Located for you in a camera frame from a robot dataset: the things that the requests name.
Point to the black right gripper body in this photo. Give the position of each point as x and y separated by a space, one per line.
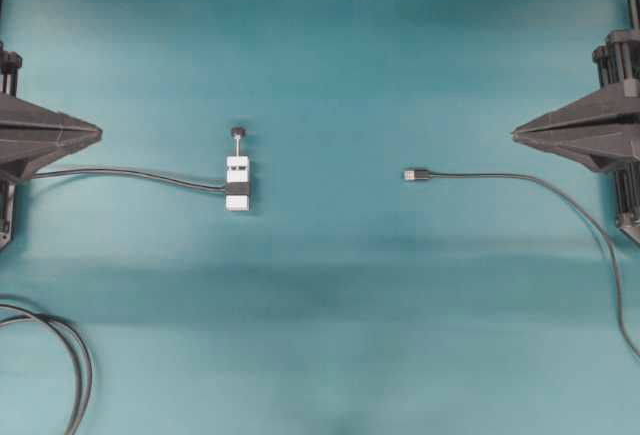
617 61

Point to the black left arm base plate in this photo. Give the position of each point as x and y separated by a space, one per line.
8 191

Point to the white clamp with screw knob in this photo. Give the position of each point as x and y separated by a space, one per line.
238 185

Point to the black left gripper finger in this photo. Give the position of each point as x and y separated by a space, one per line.
21 159
20 114

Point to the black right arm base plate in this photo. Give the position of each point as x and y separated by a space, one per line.
626 184

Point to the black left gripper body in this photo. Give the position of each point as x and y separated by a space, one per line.
10 64

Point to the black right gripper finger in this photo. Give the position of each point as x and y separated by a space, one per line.
597 148
600 106

